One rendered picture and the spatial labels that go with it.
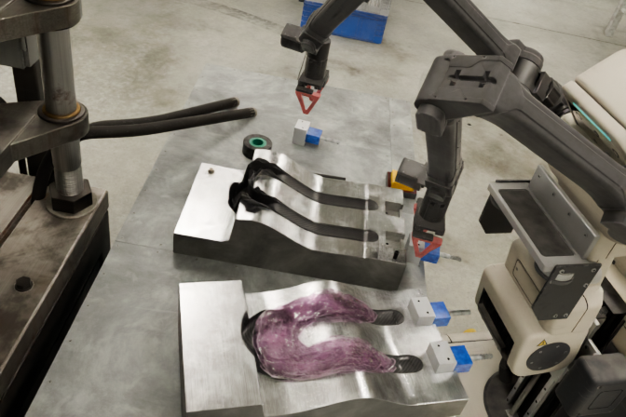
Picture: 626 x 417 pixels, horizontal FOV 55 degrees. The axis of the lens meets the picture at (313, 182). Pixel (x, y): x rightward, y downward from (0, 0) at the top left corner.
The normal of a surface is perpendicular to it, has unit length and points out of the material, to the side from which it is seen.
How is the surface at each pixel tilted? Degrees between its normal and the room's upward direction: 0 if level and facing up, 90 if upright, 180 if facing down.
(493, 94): 51
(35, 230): 0
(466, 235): 0
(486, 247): 0
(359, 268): 90
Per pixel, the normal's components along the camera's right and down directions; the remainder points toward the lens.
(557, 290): 0.20, 0.63
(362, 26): -0.11, 0.61
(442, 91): -0.59, -0.45
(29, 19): 0.73, 0.51
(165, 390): 0.16, -0.78
